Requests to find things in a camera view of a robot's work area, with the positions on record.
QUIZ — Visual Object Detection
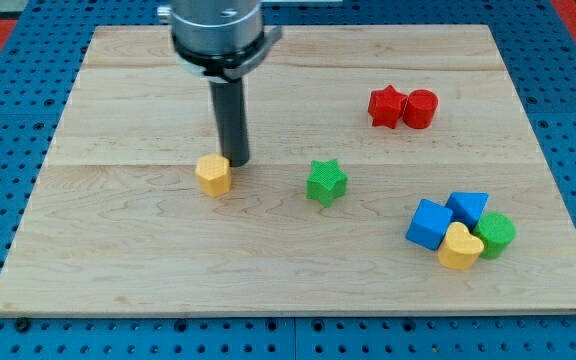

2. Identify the green cylinder block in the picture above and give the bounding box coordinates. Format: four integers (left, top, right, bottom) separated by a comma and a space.
473, 212, 516, 259

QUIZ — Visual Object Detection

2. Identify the wooden board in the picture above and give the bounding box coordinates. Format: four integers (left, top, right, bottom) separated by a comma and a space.
0, 25, 576, 318

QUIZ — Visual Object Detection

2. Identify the green star block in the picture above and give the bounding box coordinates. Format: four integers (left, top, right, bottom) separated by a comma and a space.
306, 159, 348, 208

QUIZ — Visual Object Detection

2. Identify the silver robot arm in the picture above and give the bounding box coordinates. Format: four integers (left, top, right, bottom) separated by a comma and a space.
157, 0, 283, 83

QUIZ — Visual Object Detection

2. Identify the blue triangle block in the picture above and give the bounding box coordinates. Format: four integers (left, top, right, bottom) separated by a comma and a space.
446, 192, 489, 230

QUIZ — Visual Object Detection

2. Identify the red cylinder block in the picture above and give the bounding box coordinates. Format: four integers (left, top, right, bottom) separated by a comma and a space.
403, 89, 439, 129

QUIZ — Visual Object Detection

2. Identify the red star block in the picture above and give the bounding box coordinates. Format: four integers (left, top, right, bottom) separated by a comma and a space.
367, 85, 408, 129

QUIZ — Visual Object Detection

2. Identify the yellow heart block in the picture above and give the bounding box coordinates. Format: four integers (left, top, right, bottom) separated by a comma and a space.
437, 222, 484, 270

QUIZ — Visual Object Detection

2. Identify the blue cube block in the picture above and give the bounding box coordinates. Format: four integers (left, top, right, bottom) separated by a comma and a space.
405, 198, 453, 251

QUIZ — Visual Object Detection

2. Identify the yellow hexagon block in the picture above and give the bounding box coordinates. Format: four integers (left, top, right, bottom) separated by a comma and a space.
195, 153, 232, 198

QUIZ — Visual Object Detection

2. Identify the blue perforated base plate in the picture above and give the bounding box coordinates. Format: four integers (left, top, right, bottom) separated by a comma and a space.
0, 0, 576, 359

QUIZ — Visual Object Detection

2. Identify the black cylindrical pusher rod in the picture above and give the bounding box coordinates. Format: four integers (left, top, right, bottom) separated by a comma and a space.
210, 79, 250, 167

